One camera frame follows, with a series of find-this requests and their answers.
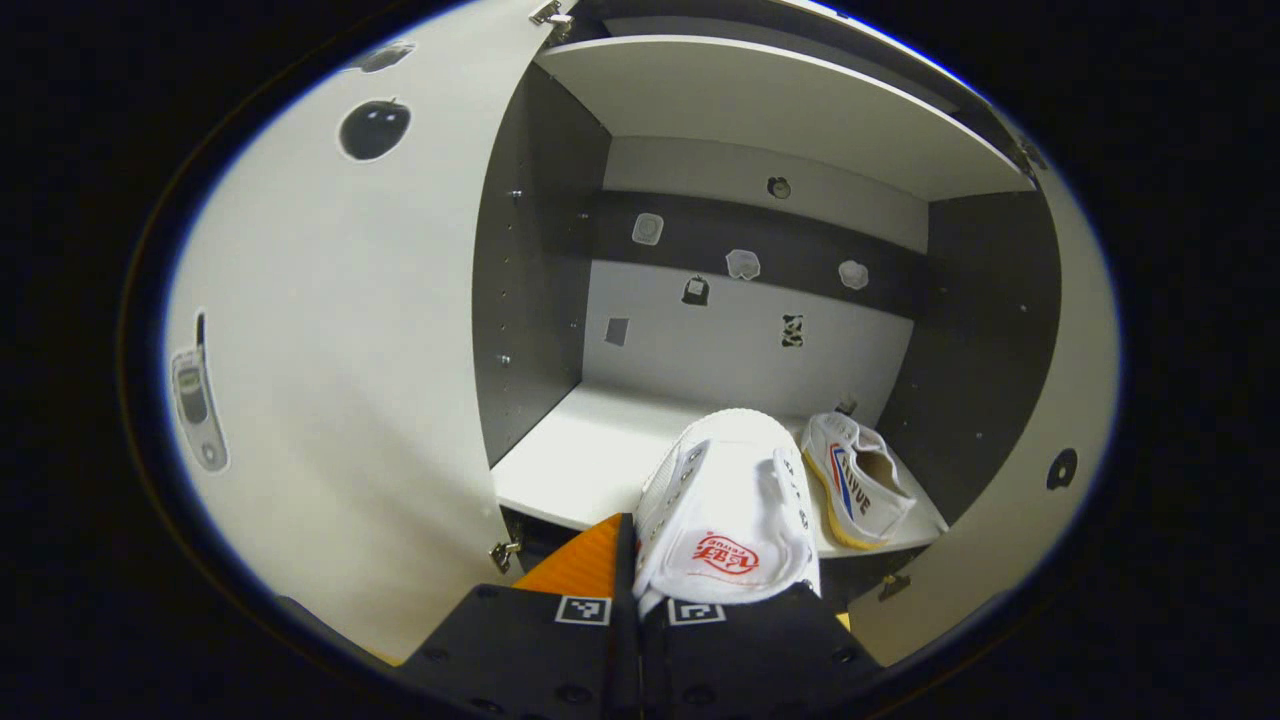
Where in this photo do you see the white shoe cabinet door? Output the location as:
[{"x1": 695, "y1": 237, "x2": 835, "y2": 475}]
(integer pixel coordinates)
[
  {"x1": 848, "y1": 150, "x2": 1121, "y2": 666},
  {"x1": 165, "y1": 0, "x2": 561, "y2": 666}
]

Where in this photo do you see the white canvas shoe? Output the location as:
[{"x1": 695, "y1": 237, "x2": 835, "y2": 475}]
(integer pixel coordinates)
[
  {"x1": 800, "y1": 412, "x2": 918, "y2": 551},
  {"x1": 632, "y1": 408, "x2": 823, "y2": 616}
]

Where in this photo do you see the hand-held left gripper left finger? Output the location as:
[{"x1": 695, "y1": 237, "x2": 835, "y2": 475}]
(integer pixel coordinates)
[{"x1": 400, "y1": 513, "x2": 641, "y2": 720}]

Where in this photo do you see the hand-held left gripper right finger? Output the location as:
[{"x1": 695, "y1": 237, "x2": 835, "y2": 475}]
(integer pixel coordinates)
[{"x1": 640, "y1": 580, "x2": 886, "y2": 720}]

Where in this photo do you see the white cabinet shelf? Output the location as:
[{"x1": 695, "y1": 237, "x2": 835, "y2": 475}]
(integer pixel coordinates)
[
  {"x1": 535, "y1": 35, "x2": 1036, "y2": 201},
  {"x1": 490, "y1": 383, "x2": 949, "y2": 559}
]

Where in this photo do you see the white shoe cabinet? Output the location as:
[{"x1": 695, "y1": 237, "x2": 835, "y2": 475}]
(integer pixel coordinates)
[{"x1": 470, "y1": 0, "x2": 1063, "y2": 601}]

